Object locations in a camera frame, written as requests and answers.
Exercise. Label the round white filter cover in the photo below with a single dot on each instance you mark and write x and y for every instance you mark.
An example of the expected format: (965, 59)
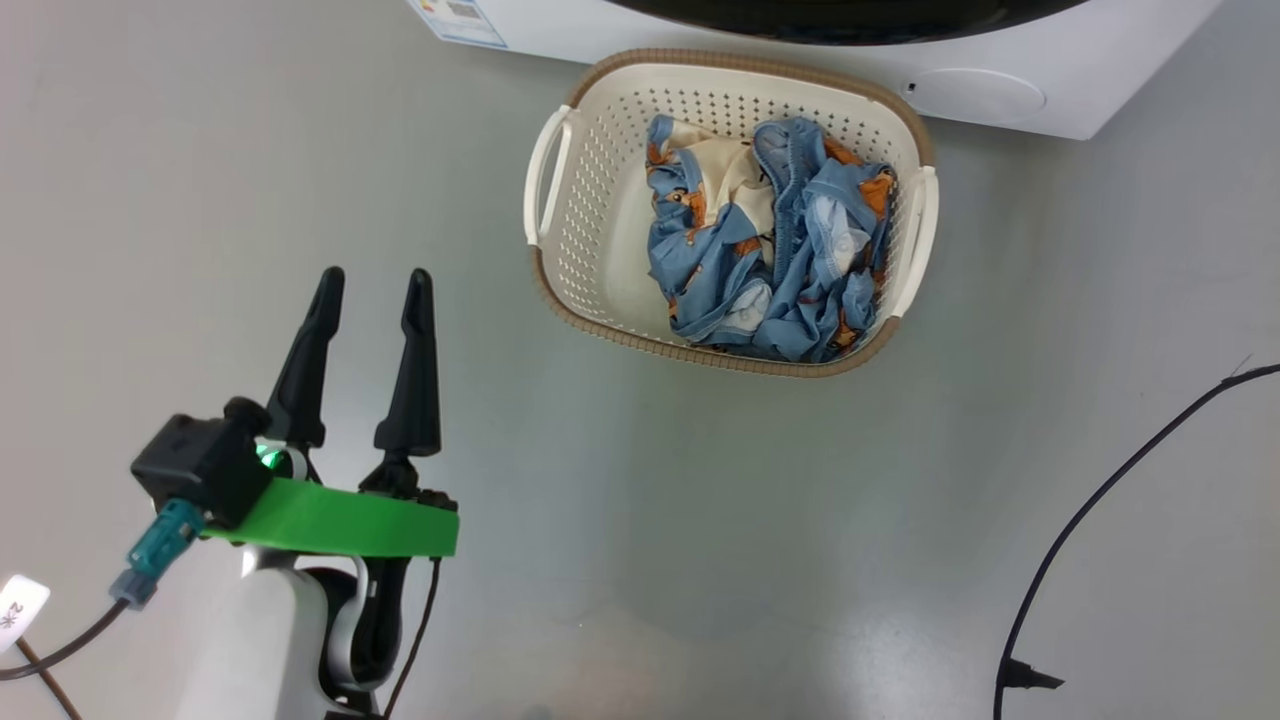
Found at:
(975, 97)

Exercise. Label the cream perforated laundry basket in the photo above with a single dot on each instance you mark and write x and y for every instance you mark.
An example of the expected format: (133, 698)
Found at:
(610, 200)

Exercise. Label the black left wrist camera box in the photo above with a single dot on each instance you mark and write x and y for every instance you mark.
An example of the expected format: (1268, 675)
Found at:
(200, 465)

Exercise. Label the blue white energy label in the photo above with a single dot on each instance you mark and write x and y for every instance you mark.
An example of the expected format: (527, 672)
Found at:
(455, 20)

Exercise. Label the teal left camera connector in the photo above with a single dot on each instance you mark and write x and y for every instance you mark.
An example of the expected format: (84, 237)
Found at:
(160, 550)

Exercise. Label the dark round washing machine door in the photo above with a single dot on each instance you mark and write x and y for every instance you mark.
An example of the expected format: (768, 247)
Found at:
(850, 15)

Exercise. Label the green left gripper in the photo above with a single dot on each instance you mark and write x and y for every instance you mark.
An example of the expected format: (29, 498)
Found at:
(350, 520)

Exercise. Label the white washing machine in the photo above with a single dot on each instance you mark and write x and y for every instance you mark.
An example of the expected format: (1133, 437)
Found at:
(1100, 60)

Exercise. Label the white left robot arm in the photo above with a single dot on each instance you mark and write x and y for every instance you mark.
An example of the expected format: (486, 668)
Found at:
(250, 640)

